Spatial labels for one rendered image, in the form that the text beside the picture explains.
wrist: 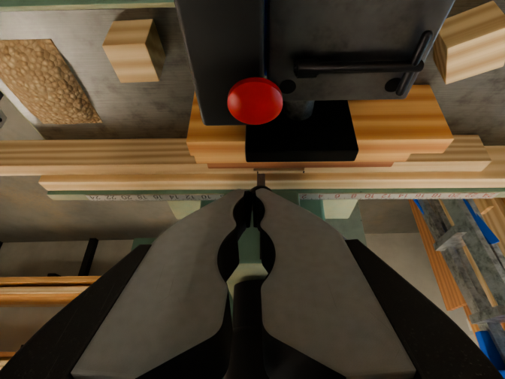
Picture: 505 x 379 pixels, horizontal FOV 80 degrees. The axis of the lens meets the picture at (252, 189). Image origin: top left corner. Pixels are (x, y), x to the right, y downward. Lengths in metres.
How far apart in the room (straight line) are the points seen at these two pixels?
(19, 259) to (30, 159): 3.33
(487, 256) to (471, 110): 0.76
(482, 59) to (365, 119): 0.09
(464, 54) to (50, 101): 0.37
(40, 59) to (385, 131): 0.31
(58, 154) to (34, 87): 0.10
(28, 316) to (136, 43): 3.26
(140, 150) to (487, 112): 0.39
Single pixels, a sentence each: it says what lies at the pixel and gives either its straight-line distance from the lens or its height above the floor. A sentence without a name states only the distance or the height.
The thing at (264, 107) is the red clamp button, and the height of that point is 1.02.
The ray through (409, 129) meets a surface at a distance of 0.30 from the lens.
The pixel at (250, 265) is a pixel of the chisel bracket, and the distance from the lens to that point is 0.25.
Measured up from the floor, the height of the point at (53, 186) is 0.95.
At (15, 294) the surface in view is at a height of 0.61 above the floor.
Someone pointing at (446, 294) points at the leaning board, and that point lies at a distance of 2.22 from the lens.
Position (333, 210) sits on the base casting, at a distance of 0.76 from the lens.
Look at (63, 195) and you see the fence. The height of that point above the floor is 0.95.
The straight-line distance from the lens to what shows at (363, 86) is 0.20.
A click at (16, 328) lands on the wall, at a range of 3.48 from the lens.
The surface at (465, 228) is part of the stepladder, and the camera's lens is 1.17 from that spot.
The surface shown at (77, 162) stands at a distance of 0.41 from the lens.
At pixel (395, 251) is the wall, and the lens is 2.99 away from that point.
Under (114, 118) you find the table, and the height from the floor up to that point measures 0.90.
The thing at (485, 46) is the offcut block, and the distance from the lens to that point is 0.30.
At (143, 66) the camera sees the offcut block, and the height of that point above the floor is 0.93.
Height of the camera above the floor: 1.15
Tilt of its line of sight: 32 degrees down
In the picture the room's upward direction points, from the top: 179 degrees counter-clockwise
